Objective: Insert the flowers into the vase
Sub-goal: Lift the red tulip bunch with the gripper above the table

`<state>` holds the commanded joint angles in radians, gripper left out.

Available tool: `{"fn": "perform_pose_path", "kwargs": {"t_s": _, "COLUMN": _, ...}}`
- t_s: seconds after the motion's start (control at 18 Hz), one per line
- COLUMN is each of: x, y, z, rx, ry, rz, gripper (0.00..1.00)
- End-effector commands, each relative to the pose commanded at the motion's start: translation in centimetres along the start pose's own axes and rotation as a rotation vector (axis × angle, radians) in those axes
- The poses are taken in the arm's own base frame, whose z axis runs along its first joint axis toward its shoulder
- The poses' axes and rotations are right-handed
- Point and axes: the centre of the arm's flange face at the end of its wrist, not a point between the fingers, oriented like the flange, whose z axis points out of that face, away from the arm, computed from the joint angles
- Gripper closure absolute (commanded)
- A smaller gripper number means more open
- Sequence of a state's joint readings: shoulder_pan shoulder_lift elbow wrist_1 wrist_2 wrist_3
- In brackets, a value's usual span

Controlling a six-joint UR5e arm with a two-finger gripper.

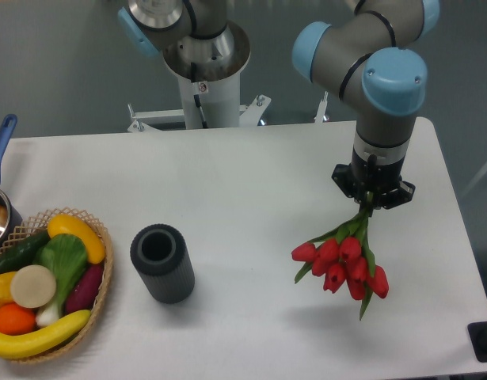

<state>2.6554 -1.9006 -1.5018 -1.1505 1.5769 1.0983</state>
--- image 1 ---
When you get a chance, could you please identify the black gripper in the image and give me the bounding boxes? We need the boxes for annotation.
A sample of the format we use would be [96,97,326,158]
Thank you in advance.
[332,154,416,210]

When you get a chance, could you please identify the red tulip bouquet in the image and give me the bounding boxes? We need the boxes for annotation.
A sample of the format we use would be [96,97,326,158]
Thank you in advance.
[291,192,390,319]

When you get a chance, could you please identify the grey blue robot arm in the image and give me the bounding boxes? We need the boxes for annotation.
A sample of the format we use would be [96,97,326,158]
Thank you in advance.
[118,1,439,209]

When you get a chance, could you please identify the dark grey ribbed vase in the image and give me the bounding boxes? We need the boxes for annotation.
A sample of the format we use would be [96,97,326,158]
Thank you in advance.
[130,224,196,304]

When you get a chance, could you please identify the black device at edge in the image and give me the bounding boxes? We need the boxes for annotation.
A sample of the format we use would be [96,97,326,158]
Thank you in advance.
[467,321,487,363]

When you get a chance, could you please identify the purple eggplant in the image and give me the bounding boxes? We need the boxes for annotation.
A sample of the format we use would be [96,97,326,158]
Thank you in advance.
[64,264,104,314]

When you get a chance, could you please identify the green bok choy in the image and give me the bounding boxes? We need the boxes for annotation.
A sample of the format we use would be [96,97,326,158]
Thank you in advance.
[35,234,88,328]

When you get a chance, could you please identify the woven wicker basket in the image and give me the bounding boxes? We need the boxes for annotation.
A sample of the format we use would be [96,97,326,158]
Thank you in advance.
[0,207,114,364]

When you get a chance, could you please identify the beige round disc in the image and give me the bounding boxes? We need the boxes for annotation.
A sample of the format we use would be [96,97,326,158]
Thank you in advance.
[10,264,56,309]

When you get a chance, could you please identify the green cucumber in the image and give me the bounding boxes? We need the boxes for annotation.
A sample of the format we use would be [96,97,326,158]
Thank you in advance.
[0,230,50,274]

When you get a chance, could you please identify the yellow bell pepper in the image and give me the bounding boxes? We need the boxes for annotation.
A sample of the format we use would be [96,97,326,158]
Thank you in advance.
[0,272,17,307]

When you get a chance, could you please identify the orange fruit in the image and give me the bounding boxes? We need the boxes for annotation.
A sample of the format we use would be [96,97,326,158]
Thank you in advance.
[0,303,36,336]

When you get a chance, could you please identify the yellow banana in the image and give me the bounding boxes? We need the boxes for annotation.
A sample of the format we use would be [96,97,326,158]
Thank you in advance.
[0,310,91,359]

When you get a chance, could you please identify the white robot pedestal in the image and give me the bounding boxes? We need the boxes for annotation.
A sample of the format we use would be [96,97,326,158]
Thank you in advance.
[126,19,272,133]

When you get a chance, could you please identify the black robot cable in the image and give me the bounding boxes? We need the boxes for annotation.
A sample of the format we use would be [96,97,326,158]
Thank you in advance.
[189,62,209,129]

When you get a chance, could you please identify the blue handled saucepan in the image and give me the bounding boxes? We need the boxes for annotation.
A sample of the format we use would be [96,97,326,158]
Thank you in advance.
[0,114,22,248]

